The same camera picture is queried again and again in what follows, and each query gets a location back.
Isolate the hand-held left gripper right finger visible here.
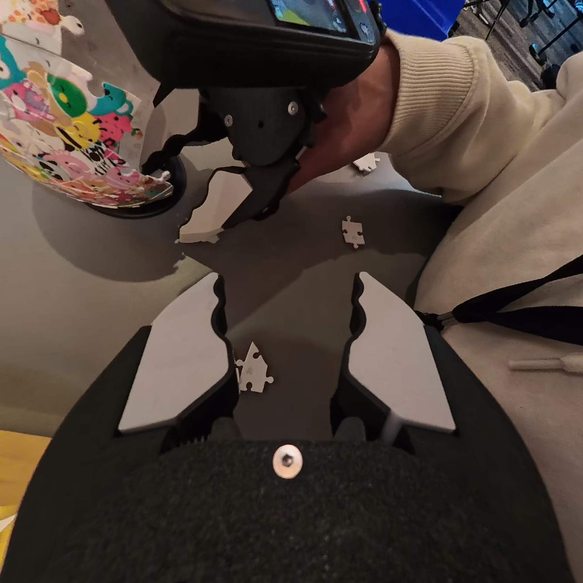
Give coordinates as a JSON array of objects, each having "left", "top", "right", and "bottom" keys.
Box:
[{"left": 333, "top": 272, "right": 456, "bottom": 436}]

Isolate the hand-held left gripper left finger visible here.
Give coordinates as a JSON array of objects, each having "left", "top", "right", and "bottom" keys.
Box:
[{"left": 119, "top": 274, "right": 239, "bottom": 436}]

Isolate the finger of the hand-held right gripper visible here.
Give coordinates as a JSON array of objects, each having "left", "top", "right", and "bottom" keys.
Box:
[
  {"left": 178, "top": 169, "right": 254, "bottom": 244},
  {"left": 144, "top": 114, "right": 228, "bottom": 178}
]

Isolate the black ball stand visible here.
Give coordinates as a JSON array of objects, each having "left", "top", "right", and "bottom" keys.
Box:
[{"left": 91, "top": 155, "right": 188, "bottom": 219}]

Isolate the colourful puzzle ball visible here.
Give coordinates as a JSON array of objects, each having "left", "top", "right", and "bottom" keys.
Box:
[{"left": 0, "top": 0, "right": 174, "bottom": 208}]

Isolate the person's right forearm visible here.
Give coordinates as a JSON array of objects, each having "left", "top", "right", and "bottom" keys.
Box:
[{"left": 378, "top": 32, "right": 583, "bottom": 206}]

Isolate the person's right hand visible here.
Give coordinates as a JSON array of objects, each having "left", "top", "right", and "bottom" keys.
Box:
[{"left": 287, "top": 41, "right": 401, "bottom": 192}]

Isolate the beige hoodie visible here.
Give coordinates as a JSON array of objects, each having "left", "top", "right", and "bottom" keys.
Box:
[{"left": 415, "top": 164, "right": 583, "bottom": 583}]

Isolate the blue plastic bin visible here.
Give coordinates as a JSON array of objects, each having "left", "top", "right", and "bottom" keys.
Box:
[{"left": 378, "top": 0, "right": 467, "bottom": 42}]

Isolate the yellow plastic bin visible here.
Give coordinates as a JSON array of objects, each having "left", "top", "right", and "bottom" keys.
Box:
[{"left": 0, "top": 432, "right": 52, "bottom": 540}]

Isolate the black office chair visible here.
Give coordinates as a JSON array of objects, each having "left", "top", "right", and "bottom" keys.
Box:
[{"left": 492, "top": 0, "right": 583, "bottom": 66}]

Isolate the black lanyard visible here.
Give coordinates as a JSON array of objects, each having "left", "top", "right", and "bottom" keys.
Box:
[{"left": 419, "top": 255, "right": 583, "bottom": 345}]

